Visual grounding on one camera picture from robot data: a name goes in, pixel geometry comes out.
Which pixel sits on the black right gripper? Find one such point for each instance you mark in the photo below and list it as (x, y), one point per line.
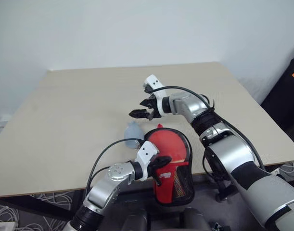
(154, 111)

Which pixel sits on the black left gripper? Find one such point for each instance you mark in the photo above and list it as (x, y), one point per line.
(154, 168)

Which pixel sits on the red black mesh paddle case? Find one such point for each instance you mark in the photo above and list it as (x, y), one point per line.
(175, 183)

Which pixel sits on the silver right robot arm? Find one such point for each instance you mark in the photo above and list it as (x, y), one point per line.
(233, 154)

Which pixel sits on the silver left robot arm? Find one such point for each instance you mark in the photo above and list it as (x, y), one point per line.
(101, 190)

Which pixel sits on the pale blue small bag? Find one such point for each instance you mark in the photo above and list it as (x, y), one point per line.
(132, 134)

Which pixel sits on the dark rounded shape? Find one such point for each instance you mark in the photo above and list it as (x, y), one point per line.
(134, 220)

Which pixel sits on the black clamp under table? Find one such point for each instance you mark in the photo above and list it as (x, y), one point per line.
(224, 192)

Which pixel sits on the black bag with orange tag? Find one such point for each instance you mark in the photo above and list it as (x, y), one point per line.
(286, 106)

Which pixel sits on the white power strip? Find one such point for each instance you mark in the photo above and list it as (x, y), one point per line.
(3, 226)

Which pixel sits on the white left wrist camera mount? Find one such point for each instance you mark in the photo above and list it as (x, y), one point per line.
(146, 151)

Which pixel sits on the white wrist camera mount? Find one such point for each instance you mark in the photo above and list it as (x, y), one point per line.
(146, 151)
(153, 83)

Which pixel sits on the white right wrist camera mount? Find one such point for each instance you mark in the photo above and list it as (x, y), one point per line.
(153, 83)

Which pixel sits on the black table frame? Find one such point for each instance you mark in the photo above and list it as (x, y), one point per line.
(53, 207)

